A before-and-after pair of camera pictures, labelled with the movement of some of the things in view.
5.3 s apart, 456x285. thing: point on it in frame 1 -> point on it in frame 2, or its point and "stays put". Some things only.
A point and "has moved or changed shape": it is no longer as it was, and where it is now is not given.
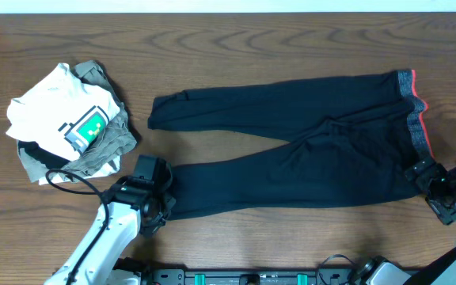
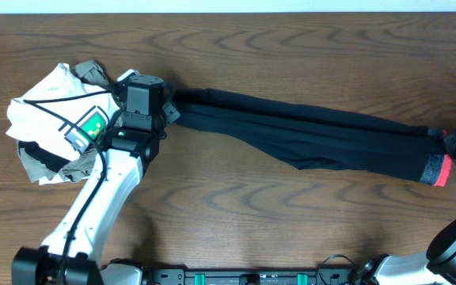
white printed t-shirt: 61,116 stays put
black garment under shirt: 51,160 stays put
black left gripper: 165,202 -> 172,112
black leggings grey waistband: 344,141 has moved or changed shape
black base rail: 326,276 stays put
